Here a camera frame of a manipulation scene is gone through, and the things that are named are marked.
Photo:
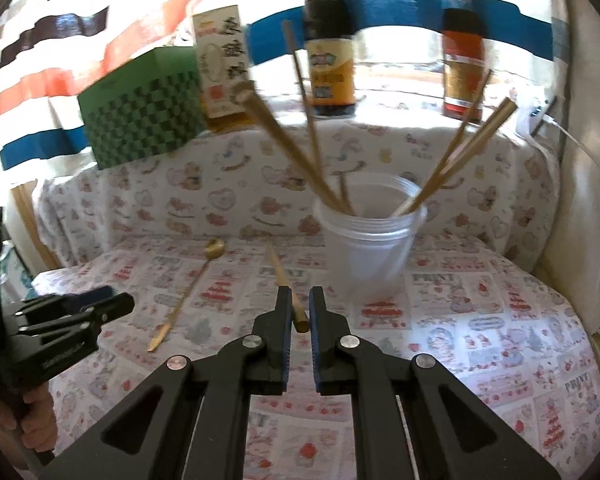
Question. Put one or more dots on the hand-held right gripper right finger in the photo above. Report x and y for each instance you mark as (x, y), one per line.
(314, 355)

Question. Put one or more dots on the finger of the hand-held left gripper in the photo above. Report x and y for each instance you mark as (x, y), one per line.
(110, 307)
(80, 297)

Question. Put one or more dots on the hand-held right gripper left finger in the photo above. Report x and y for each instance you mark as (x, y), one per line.
(286, 355)

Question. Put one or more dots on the bamboo chopstick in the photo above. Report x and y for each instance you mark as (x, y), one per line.
(305, 100)
(290, 150)
(460, 130)
(480, 131)
(280, 270)

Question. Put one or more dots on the clear plastic container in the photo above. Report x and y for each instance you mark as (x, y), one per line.
(370, 260)

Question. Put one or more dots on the person's left hand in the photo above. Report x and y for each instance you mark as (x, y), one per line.
(37, 420)

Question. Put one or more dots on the gold spoon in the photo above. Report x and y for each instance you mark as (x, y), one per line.
(215, 248)

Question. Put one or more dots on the patchwork print tablecloth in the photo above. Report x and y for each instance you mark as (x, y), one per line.
(455, 320)

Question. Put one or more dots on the bear print cloth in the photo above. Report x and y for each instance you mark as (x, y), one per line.
(205, 190)

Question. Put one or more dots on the green checkered box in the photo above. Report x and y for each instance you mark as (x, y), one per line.
(140, 110)

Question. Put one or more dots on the cooking wine bottle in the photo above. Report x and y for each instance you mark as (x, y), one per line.
(220, 60)

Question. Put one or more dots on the dark oyster sauce bottle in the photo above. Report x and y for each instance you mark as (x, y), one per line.
(330, 60)

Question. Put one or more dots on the red cap sauce bottle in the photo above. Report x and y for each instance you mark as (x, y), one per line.
(460, 60)

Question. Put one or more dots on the striped curtain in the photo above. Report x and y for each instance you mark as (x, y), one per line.
(405, 0)

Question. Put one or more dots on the wooden frame post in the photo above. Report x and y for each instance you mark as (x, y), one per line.
(30, 225)

